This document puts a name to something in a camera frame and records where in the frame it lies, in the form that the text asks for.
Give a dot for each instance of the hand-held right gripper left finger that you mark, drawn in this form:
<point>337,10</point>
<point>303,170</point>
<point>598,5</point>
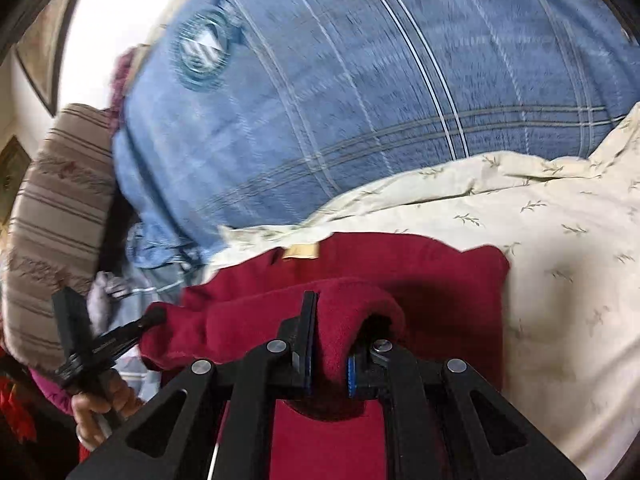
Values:
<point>305,340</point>

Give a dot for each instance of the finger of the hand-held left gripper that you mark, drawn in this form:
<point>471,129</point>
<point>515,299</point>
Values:
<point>145,322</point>

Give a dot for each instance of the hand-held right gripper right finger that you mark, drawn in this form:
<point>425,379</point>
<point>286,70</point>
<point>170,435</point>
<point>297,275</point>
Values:
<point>352,375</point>

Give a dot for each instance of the red sweater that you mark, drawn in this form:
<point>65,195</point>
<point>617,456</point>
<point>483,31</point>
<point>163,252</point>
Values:
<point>425,280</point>

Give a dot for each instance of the person's left hand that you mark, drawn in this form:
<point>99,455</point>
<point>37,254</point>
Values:
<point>87,410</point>

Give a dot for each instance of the grey star-print cloth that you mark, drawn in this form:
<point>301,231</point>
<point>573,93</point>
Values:
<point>150,285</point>

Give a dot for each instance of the small grey cloth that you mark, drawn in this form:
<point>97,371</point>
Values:
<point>102,300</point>

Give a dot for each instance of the red clothing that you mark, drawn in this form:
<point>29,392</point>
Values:
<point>15,405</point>

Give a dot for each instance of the beige striped cushion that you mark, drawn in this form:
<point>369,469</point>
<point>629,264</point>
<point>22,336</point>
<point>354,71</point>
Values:
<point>55,210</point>

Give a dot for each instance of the cream leaf-print bed sheet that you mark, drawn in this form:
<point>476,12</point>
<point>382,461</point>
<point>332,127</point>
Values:
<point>550,285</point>

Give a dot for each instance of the maroon cloth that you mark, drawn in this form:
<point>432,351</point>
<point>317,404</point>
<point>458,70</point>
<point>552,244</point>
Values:
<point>122,85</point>

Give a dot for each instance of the gold picture frame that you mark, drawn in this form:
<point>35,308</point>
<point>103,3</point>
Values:
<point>12,175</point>

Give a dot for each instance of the dark picture frame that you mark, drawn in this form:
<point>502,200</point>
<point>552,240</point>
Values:
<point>40,60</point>

